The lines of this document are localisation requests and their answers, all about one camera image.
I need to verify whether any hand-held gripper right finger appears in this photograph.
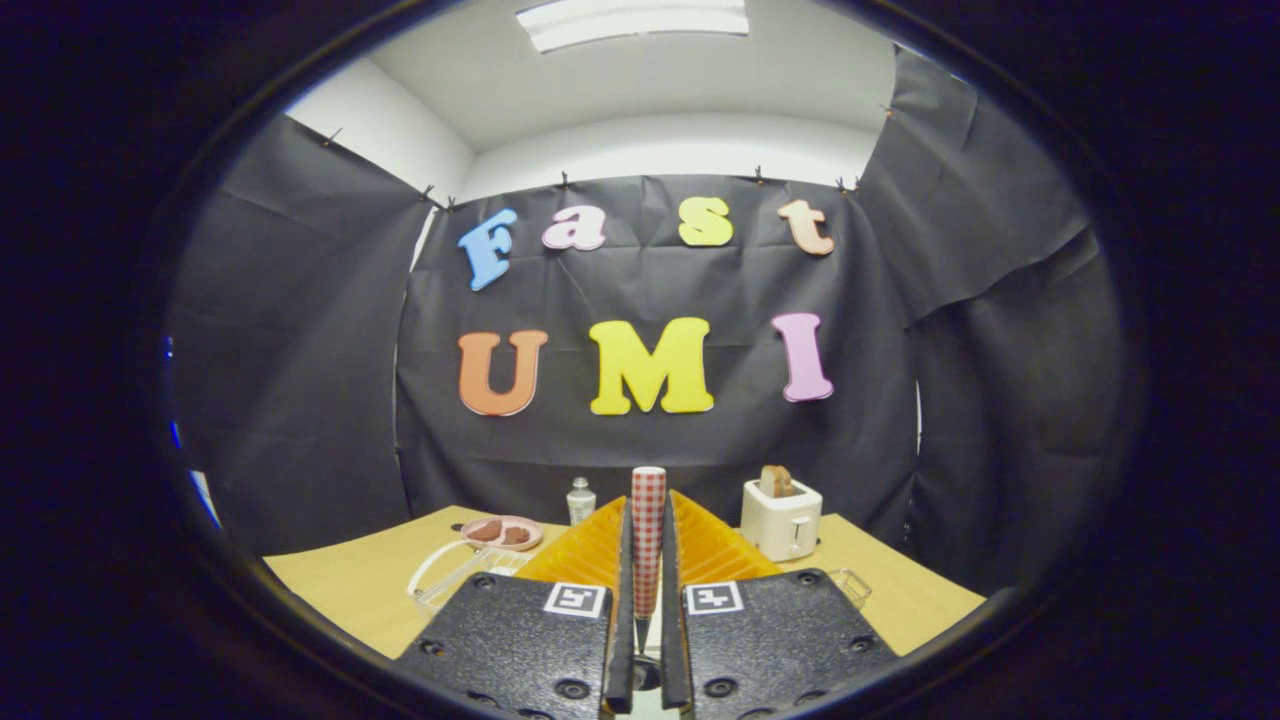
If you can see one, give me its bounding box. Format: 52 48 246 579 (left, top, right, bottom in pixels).
658 488 901 720

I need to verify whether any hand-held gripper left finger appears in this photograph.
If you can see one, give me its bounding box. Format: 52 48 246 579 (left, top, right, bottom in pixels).
393 495 637 720

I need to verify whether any white wire dish rack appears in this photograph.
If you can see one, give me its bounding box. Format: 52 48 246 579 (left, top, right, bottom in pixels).
407 540 536 613

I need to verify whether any wire mesh basket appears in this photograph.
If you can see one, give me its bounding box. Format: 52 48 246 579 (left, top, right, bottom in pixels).
825 568 873 611

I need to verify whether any spoon with red checked handle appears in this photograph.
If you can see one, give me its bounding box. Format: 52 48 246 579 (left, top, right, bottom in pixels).
631 465 668 656

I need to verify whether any small pink plate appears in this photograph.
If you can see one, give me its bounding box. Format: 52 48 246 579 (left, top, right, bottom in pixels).
461 515 545 552

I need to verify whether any white toaster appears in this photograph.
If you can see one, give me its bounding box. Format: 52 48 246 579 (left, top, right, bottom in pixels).
741 478 824 563

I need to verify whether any black backdrop cloth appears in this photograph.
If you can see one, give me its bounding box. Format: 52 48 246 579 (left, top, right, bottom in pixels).
165 45 1126 601

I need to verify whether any ceiling light panel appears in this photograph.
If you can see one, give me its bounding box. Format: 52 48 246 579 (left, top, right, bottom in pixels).
515 0 751 53

